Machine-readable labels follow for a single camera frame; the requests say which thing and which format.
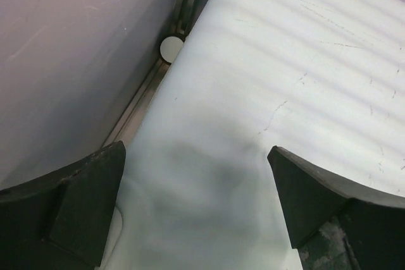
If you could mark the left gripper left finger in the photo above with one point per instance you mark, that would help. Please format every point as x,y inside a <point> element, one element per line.
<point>61,220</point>

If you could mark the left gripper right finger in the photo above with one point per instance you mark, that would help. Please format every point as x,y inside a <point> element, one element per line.
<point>334,222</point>

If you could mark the light blue hard-shell suitcase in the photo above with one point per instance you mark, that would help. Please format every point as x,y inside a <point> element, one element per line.
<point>322,78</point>

